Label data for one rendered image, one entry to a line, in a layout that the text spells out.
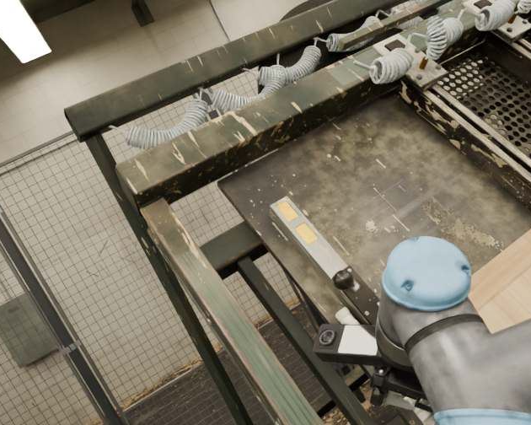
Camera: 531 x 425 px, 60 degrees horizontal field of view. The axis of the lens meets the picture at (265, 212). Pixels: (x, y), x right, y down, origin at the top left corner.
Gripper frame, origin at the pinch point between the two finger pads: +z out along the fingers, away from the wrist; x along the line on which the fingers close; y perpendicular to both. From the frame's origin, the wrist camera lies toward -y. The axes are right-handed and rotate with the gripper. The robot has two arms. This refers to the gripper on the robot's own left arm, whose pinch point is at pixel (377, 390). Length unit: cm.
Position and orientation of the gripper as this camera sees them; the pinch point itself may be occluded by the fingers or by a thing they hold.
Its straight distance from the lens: 75.4
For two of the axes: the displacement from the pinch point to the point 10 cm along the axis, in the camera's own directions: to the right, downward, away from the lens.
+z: 1.1, 6.5, 7.6
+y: 9.2, 2.2, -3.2
